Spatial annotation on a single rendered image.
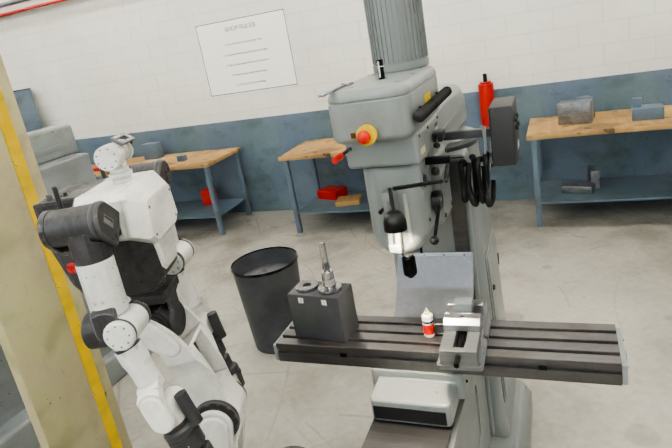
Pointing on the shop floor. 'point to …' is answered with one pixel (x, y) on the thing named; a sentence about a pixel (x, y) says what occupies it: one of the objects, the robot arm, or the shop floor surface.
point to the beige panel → (45, 311)
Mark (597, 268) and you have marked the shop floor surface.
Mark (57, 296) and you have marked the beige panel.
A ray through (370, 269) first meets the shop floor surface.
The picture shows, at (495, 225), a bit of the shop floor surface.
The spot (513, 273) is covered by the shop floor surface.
